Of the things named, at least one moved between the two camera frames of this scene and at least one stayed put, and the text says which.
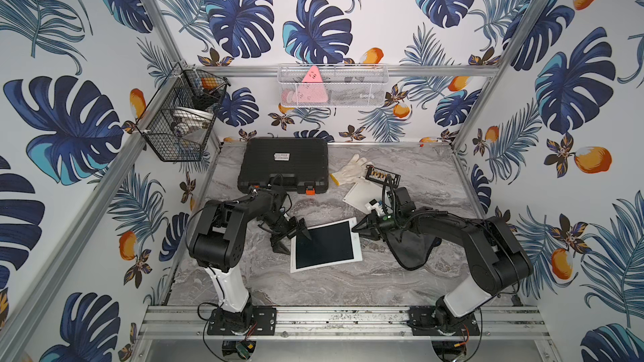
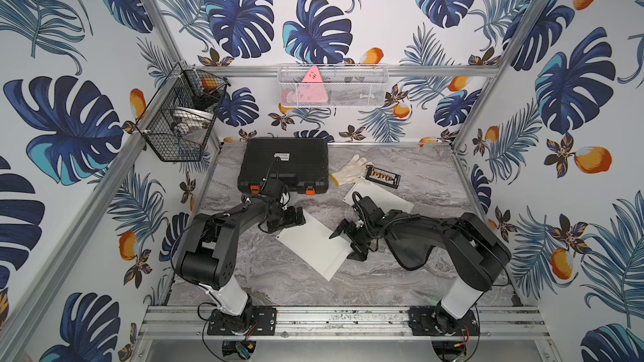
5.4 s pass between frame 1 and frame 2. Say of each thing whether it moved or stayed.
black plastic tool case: stayed
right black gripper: moved
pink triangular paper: stayed
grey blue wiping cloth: stayed
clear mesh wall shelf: stayed
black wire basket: stayed
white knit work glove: stayed
